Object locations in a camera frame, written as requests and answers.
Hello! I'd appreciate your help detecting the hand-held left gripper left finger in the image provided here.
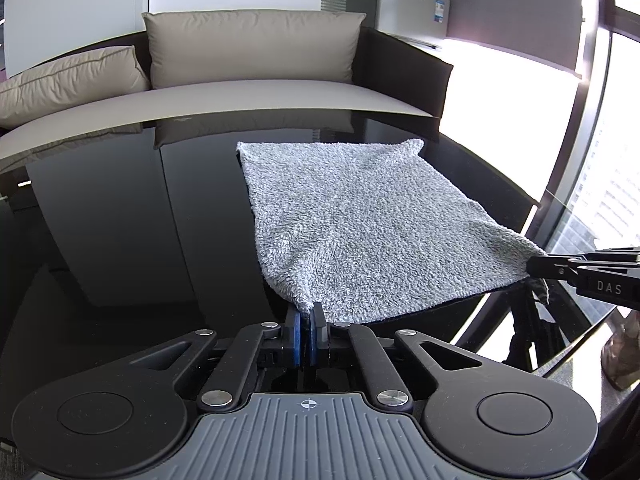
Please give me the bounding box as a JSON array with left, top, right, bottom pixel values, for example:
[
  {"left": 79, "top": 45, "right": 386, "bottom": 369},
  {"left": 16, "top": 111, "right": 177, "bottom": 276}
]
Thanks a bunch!
[{"left": 118, "top": 305, "right": 305, "bottom": 412}]

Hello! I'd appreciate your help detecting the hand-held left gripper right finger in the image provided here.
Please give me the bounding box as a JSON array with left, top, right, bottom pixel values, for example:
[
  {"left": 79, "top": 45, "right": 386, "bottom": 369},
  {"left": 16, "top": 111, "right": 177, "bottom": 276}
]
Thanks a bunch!
[{"left": 307, "top": 305, "right": 494, "bottom": 412}]

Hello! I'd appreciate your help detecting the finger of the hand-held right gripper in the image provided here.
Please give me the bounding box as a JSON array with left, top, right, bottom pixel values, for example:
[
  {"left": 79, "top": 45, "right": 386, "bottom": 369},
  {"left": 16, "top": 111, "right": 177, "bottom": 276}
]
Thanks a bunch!
[{"left": 526, "top": 255, "right": 584, "bottom": 282}]

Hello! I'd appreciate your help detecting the grey fluffy towel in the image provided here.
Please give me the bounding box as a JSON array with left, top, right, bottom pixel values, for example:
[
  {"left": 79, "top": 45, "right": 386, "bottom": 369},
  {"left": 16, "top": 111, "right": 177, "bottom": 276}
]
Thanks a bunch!
[{"left": 236, "top": 137, "right": 551, "bottom": 326}]

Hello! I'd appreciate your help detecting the brown and beige sofa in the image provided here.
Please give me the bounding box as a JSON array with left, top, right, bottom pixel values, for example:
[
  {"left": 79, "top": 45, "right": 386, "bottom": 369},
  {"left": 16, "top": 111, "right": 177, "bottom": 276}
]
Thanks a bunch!
[{"left": 0, "top": 25, "right": 454, "bottom": 172}]

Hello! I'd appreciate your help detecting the large beige cushion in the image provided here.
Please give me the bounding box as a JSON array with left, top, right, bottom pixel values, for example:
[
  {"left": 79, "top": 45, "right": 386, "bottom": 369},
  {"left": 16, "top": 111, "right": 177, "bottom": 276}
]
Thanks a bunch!
[{"left": 141, "top": 9, "right": 367, "bottom": 90}]

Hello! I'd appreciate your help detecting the silver mini fridge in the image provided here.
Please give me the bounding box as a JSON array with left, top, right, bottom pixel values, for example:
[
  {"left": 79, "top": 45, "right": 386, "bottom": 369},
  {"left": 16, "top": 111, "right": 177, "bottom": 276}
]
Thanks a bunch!
[{"left": 347, "top": 0, "right": 451, "bottom": 51}]

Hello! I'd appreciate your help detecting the small beige cushion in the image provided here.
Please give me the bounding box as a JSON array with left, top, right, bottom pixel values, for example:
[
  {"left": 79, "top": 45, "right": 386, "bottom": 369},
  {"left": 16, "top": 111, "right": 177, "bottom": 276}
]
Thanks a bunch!
[{"left": 0, "top": 45, "right": 151, "bottom": 130}]

